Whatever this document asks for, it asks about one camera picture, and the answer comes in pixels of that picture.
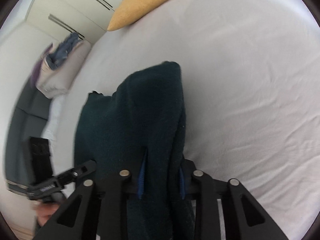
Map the yellow pillow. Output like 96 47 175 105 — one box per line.
107 0 168 31

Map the folded beige duvet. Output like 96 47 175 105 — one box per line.
35 41 91 99

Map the cream wardrobe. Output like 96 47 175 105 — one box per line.
26 0 123 44

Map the dark green knit sweater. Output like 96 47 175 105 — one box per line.
74 61 195 239

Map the white bed sheet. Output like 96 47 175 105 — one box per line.
52 0 319 239

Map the white pillow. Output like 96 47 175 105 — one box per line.
41 94 66 144

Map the person's left hand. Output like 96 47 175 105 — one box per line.
35 203 60 226

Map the blue grey cloth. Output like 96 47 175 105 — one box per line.
46 33 80 70

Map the purple pillow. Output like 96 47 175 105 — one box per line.
29 43 53 87

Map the dark grey headboard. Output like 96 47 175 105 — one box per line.
5 81 51 194

